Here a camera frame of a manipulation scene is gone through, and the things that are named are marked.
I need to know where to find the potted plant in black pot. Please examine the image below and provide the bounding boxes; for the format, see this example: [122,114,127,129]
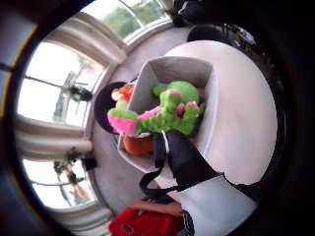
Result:
[52,147,98,185]

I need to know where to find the black glove strap loop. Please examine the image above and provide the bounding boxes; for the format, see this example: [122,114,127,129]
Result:
[139,167,181,202]

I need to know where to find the grey fabric storage bin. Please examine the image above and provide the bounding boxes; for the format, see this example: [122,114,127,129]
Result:
[116,55,219,175]

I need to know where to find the black round chair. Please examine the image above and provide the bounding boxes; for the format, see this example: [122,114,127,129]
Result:
[94,81,128,135]

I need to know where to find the green and pink plush toy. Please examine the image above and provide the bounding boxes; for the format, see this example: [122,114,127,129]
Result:
[106,80,207,138]

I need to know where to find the the person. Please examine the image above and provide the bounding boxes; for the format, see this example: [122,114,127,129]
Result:
[107,200,197,236]

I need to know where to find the orange container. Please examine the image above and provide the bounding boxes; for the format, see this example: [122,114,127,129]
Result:
[122,133,155,156]

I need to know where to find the orange and white plush toy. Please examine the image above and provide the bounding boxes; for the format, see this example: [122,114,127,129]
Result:
[110,84,136,110]

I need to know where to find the black office chair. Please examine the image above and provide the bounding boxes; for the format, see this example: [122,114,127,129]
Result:
[186,24,230,43]

